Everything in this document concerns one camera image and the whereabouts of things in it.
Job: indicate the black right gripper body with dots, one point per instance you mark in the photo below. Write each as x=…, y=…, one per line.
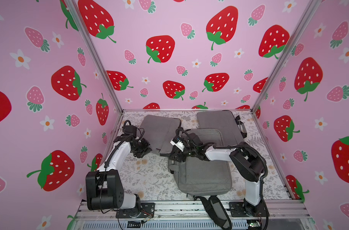
x=177, y=154

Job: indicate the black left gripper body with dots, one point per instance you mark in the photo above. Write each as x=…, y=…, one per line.
x=141, y=148

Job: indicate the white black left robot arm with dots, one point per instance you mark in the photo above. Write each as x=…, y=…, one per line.
x=104, y=188

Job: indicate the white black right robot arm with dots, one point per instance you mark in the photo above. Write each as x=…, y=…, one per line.
x=249, y=163

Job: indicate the dark grey laptop sleeve left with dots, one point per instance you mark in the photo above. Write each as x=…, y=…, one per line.
x=159, y=131

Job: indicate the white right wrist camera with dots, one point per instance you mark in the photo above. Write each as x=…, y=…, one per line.
x=178, y=143

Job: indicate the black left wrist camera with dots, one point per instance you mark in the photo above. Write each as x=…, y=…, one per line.
x=130, y=130

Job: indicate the dark grey laptop sleeve with handle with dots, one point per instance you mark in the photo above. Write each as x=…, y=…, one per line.
x=231, y=128

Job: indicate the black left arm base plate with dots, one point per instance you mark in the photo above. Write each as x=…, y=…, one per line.
x=144, y=210

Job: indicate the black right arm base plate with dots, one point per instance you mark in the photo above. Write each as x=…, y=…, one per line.
x=247, y=210

